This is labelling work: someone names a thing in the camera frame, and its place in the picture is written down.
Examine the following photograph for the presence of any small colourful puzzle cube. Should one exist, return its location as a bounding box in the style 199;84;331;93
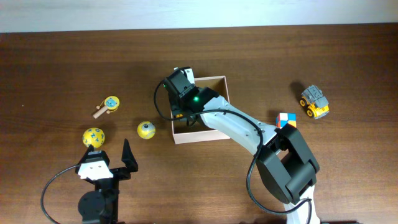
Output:
275;113;297;128

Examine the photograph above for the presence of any yellow grey toy mixer truck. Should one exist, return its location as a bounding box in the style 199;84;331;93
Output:
300;85;330;119

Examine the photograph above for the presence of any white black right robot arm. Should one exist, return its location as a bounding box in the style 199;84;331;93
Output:
159;67;320;223

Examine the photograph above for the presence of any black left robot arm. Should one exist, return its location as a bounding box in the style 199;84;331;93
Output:
75;139;138;224

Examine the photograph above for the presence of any yellow ball with blue letters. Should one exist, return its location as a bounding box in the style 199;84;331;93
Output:
82;128;105;148

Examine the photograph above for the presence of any yellow grey minion ball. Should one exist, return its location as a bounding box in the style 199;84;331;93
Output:
137;121;156;139

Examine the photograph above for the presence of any beige open cardboard box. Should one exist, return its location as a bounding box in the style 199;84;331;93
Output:
170;75;231;145

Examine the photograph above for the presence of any yellow wooden rattle drum toy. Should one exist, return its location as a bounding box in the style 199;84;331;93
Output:
93;96;121;119

